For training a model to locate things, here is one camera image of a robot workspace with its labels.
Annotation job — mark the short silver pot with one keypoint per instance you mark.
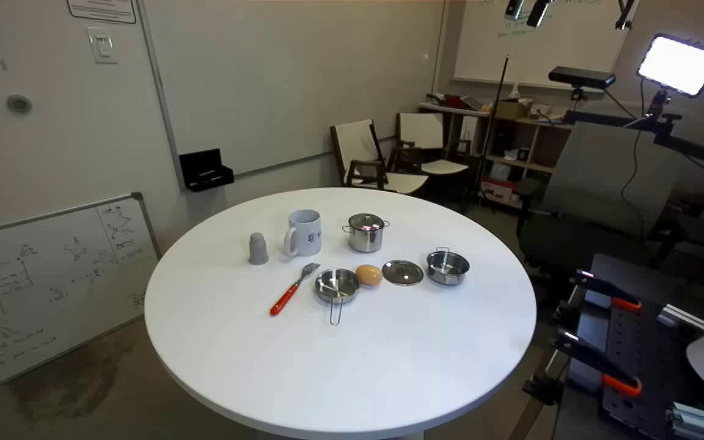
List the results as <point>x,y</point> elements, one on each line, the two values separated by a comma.
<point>447,267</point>

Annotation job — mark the tall silver pot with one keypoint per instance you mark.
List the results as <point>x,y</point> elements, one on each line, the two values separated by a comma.
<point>365,233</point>

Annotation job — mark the flat silver pot lid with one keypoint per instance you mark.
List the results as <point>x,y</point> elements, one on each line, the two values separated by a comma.
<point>402,272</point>

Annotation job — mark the cluttered wooden shelf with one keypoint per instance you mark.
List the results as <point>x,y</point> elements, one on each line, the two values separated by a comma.
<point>523,141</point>

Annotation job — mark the bright LED light panel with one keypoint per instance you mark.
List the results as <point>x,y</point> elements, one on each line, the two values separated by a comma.
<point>680,63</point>

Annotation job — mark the wooden chair white cushion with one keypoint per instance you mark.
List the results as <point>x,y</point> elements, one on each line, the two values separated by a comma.
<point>356,141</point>
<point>421,130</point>

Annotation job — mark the yellow round bread roll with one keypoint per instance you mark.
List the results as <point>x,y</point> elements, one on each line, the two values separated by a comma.
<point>367,273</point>

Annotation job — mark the small grey upturned cup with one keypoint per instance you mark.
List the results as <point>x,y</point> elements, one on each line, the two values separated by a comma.
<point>257,246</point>

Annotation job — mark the black robot mounting stand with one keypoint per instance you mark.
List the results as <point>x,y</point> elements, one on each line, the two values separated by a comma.
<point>652,349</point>

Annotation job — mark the leaning whiteboard with drawings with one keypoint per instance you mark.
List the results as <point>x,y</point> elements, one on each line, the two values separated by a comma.
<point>41,283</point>

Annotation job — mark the black bar stereo camera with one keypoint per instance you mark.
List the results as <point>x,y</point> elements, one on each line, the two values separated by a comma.
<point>581,75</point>

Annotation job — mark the framed wall sign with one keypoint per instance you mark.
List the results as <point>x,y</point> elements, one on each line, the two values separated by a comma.
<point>101,7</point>

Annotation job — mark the white light switch plate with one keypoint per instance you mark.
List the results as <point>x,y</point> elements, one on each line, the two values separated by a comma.
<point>101,47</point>

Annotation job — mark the dark round wall stopper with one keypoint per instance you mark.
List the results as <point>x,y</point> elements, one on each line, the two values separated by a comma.
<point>17,103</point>

